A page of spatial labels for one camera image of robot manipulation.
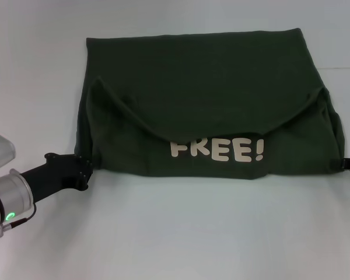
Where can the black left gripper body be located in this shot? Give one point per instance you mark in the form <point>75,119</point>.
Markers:
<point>58,175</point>

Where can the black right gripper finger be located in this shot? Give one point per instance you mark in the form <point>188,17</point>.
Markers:
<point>347,164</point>

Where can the dark green shirt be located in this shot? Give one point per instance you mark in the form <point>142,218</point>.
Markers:
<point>207,87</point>

